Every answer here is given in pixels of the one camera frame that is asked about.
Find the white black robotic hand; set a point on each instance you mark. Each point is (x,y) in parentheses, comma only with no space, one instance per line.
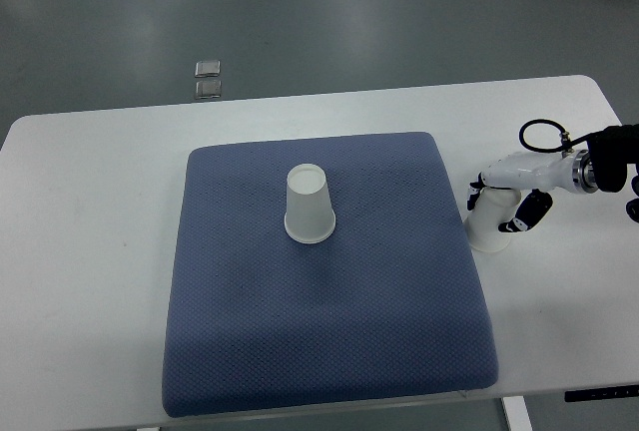
(538,174)

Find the white paper cup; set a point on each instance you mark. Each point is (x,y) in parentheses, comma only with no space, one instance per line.
(492,208)
(309,217)

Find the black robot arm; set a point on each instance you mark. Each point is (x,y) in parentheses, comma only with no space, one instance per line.
(610,152)

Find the blue fabric cushion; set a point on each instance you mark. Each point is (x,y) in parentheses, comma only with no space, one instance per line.
(389,305)

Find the white paper cup on cushion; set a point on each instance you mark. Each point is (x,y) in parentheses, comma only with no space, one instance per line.
(309,217)

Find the black table control panel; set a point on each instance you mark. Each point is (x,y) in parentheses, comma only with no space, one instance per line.
(596,394)

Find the white table leg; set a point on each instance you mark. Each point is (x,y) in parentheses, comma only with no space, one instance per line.
(516,413)

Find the lower metal floor plate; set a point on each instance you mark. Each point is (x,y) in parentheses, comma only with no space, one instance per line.
(208,89)

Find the metal floor plate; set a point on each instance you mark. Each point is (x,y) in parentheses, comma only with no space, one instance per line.
(208,89)
(208,68)

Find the upper metal floor plate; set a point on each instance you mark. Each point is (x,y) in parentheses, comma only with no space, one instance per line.
(208,68)

